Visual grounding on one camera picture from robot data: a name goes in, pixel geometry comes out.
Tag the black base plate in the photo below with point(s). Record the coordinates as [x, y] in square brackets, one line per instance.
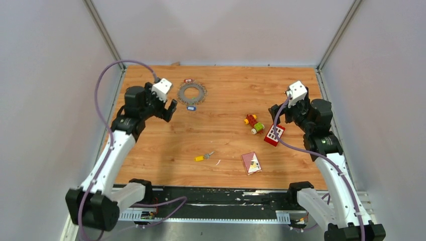
[218, 205]

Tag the key with yellow tag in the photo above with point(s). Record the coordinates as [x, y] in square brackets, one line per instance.
[203, 157]

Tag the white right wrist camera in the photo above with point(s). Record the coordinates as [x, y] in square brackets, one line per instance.
[296, 92]

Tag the toy brick car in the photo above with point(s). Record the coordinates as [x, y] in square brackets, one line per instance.
[256, 127]

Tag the aluminium frame rail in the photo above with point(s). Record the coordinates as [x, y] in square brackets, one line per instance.
[366, 203]

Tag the playing card box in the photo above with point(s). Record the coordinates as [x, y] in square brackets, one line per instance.
[251, 163]

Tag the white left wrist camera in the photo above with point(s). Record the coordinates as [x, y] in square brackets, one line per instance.
[162, 88]

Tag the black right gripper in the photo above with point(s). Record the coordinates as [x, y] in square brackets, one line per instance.
[285, 109]

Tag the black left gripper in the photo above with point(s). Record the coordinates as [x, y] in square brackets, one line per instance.
[164, 113]

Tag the red white toy brick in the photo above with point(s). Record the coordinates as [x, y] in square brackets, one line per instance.
[273, 134]

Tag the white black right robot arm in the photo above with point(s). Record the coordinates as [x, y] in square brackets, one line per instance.
[347, 218]

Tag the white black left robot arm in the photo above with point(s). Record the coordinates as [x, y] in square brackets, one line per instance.
[93, 204]

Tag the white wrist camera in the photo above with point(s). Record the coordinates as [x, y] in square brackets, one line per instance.
[296, 92]
[162, 88]

